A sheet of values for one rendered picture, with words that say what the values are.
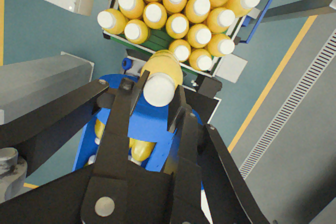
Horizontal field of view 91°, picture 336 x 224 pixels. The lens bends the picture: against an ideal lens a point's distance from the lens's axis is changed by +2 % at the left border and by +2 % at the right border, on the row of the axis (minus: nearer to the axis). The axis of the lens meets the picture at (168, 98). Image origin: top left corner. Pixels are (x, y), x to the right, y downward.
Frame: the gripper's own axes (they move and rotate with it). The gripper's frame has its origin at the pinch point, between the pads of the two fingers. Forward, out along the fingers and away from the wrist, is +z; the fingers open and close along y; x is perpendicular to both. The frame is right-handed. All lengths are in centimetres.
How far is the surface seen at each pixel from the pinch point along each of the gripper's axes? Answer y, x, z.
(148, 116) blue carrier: 1.2, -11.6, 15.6
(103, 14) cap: -18.6, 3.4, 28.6
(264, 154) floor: 156, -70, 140
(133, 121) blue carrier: -1.5, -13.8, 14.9
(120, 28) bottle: -15.1, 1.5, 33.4
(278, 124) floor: 145, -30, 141
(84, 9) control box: -25.7, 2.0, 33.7
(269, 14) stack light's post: 31, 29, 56
